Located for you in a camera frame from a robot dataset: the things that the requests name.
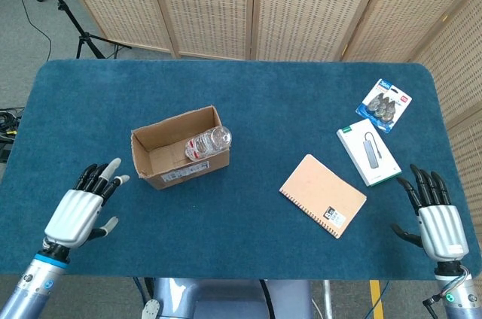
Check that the clear plastic water bottle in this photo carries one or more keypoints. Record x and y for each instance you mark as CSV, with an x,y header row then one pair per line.
x,y
208,143

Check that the yellow floor tape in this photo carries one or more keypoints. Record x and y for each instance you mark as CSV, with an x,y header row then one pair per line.
x,y
376,298

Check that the blue blister pack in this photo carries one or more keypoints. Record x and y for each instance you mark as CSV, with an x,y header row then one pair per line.
x,y
384,105

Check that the blue table mat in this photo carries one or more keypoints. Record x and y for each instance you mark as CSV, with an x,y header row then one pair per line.
x,y
233,168

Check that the brown cardboard box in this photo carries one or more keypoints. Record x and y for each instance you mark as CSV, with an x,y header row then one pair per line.
x,y
180,153

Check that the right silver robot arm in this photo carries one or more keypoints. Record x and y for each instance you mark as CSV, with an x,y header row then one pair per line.
x,y
453,292

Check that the black tripod stand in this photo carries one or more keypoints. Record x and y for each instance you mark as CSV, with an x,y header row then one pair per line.
x,y
71,14

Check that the grey blue robot torso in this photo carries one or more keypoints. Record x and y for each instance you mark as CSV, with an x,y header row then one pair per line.
x,y
226,298

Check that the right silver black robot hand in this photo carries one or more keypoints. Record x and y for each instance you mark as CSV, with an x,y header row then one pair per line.
x,y
441,230

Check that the woven bamboo folding screen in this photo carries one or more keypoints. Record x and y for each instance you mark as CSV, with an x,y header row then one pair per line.
x,y
286,6

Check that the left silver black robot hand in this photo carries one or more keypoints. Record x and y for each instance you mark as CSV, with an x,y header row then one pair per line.
x,y
75,217

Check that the white USB hub box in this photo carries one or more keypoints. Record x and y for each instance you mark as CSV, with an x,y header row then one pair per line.
x,y
368,152

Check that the tan spiral notebook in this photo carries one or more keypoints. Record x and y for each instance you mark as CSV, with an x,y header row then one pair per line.
x,y
323,196

